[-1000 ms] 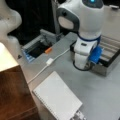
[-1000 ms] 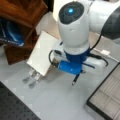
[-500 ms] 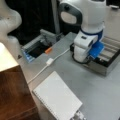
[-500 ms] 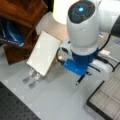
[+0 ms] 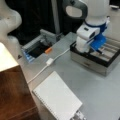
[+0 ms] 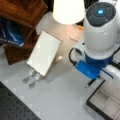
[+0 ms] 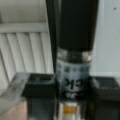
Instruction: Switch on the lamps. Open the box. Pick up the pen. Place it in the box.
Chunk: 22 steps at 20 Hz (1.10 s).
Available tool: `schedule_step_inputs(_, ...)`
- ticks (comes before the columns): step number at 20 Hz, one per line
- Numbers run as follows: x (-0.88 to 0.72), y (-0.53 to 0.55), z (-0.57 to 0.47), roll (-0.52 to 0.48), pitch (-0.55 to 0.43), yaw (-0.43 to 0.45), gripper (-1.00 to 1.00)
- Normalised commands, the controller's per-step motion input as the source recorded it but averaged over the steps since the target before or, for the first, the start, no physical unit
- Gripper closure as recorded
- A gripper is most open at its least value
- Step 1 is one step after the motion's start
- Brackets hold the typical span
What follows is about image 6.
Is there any black and silver drawer box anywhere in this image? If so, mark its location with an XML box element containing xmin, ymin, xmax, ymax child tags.
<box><xmin>87</xmin><ymin>49</ymin><xmax>120</xmax><ymax>120</ymax></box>

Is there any white spiral notebook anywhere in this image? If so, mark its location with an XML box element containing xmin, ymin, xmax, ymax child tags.
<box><xmin>27</xmin><ymin>31</ymin><xmax>62</xmax><ymax>76</ymax></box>

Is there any metal binder clip stand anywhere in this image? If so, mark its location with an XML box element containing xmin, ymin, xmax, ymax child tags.
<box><xmin>23</xmin><ymin>68</ymin><xmax>41</xmax><ymax>88</ymax></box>

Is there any small orange object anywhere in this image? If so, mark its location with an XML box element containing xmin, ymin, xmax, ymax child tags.
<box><xmin>77</xmin><ymin>25</ymin><xmax>85</xmax><ymax>32</ymax></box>

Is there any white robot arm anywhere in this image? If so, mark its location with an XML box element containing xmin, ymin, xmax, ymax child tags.
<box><xmin>53</xmin><ymin>0</ymin><xmax>120</xmax><ymax>80</ymax></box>

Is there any black pen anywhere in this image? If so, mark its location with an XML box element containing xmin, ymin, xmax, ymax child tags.
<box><xmin>85</xmin><ymin>79</ymin><xmax>96</xmax><ymax>88</ymax></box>

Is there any blue book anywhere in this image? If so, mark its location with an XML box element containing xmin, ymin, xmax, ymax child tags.
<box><xmin>0</xmin><ymin>18</ymin><xmax>24</xmax><ymax>46</ymax></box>

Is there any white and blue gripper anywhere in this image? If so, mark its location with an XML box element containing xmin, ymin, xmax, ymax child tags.
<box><xmin>74</xmin><ymin>49</ymin><xmax>120</xmax><ymax>81</ymax></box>

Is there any brown wooden shelf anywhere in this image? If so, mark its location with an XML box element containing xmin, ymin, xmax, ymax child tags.
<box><xmin>0</xmin><ymin>0</ymin><xmax>48</xmax><ymax>65</ymax></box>

